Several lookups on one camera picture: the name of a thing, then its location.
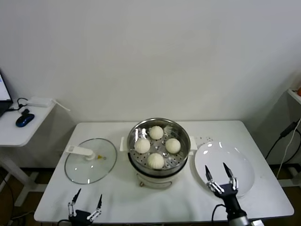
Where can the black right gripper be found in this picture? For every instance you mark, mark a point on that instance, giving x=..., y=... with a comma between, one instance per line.
x=230, y=197

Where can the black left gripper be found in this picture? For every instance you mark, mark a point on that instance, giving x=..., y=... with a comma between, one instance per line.
x=81, y=216

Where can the white steamed baozi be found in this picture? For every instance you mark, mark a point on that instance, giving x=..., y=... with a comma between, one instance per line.
x=172, y=145
x=156, y=132
x=155, y=160
x=142, y=146

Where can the stainless steel steamer basket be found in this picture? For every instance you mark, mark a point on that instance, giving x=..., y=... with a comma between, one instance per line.
x=138, y=131

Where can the white round plate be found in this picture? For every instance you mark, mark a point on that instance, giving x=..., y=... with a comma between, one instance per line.
x=216, y=155

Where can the white electric cooker base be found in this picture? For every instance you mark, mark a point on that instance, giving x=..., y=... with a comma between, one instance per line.
x=156, y=182

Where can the white side desk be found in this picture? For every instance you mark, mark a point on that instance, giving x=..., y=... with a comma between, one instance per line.
x=14, y=134

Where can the blue computer mouse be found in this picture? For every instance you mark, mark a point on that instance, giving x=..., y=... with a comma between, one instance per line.
x=25, y=120

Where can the small black usb dongle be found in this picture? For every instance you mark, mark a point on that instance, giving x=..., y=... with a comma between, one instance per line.
x=26, y=111

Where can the orange round object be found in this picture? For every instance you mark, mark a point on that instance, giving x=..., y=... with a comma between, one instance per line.
x=299, y=91

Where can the black laptop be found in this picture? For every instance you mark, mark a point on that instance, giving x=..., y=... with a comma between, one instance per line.
x=4, y=94

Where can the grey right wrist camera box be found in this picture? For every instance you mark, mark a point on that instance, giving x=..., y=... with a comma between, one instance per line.
x=258, y=223

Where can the white wall shelf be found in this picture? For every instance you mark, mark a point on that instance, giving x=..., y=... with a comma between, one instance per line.
x=295, y=94

